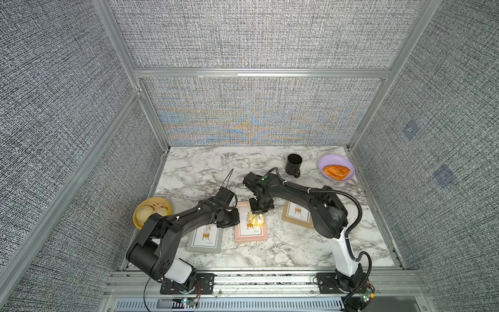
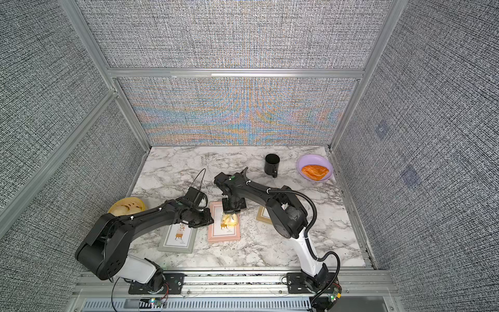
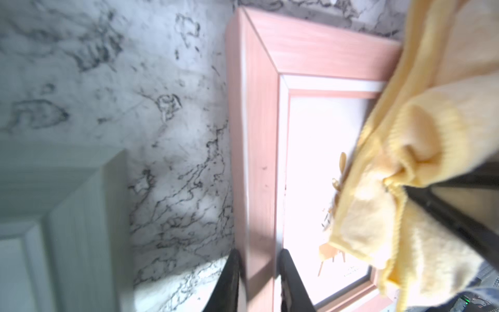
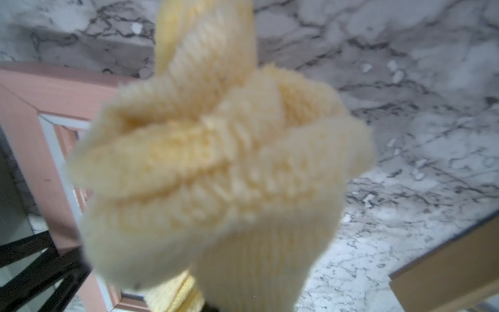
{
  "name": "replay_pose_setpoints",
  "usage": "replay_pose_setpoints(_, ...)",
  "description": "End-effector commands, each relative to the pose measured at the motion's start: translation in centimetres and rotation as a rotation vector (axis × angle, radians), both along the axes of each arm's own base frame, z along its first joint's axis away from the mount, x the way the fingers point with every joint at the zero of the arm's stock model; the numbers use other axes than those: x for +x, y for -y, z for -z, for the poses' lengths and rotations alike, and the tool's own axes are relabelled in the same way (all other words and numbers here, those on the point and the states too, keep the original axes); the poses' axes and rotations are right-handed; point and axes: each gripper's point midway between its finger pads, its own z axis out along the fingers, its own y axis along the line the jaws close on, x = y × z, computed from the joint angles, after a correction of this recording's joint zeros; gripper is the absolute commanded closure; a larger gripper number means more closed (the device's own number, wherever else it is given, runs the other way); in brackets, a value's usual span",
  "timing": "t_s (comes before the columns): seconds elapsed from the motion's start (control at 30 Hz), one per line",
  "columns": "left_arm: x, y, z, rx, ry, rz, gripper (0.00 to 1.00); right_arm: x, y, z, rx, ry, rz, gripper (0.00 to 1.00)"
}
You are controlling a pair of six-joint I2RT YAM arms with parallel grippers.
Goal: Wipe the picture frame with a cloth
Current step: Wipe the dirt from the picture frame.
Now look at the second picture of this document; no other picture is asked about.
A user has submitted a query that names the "grey-green picture frame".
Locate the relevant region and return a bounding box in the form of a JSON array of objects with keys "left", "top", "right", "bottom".
[{"left": 158, "top": 223, "right": 197, "bottom": 254}]

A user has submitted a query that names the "pink picture frame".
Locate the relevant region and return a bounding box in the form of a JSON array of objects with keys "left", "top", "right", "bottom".
[{"left": 207, "top": 202, "right": 240, "bottom": 243}]

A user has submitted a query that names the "yellow cleaning cloth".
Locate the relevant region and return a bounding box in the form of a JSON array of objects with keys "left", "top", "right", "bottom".
[{"left": 220, "top": 213, "right": 239, "bottom": 229}]

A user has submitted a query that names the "tan wooden picture frame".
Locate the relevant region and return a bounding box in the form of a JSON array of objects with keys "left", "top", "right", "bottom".
[{"left": 256, "top": 206, "right": 272, "bottom": 224}]

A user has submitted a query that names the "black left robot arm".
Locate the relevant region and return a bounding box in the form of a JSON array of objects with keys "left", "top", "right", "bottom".
[{"left": 75, "top": 187, "right": 214, "bottom": 288}]

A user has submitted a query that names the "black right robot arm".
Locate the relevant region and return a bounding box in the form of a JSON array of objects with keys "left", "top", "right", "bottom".
[{"left": 214, "top": 172, "right": 327, "bottom": 280}]

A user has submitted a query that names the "black mug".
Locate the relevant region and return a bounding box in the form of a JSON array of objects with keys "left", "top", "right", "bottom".
[{"left": 264, "top": 153, "right": 280, "bottom": 178}]

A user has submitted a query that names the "yellow bamboo steamer basket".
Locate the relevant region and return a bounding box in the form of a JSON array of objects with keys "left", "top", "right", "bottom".
[{"left": 108, "top": 197, "right": 147, "bottom": 217}]

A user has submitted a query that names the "orange pastry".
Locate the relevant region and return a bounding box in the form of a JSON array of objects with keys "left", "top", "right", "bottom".
[{"left": 301, "top": 165, "right": 330, "bottom": 181}]

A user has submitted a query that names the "purple bowl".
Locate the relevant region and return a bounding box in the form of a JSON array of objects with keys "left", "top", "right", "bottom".
[{"left": 296, "top": 154, "right": 333, "bottom": 182}]

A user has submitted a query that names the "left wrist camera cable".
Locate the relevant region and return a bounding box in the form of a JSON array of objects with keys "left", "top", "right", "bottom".
[{"left": 190, "top": 168, "right": 207, "bottom": 192}]

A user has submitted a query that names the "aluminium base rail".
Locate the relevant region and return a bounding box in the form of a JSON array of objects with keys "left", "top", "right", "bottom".
[{"left": 66, "top": 267, "right": 404, "bottom": 311}]

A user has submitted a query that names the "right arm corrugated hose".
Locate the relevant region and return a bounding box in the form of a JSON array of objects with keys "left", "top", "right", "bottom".
[{"left": 239, "top": 166, "right": 342, "bottom": 305}]

